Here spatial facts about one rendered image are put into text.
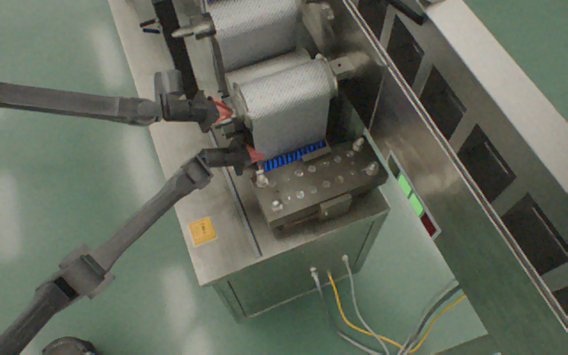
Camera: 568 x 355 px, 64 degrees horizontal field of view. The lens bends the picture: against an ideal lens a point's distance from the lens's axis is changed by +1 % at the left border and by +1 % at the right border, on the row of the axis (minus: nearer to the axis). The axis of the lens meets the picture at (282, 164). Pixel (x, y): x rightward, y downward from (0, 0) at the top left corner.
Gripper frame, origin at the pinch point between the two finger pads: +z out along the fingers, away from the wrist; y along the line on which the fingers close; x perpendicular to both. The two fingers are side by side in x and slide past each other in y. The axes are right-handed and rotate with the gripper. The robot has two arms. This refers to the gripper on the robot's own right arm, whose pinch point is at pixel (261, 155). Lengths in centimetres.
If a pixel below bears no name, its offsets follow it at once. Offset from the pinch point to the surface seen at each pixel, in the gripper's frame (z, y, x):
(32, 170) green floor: -39, -101, -147
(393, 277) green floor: 99, 33, -65
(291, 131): 4.8, 0.3, 11.7
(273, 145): 1.7, 0.3, 5.4
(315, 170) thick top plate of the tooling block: 14.0, 9.8, 4.1
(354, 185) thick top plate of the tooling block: 21.6, 19.2, 8.6
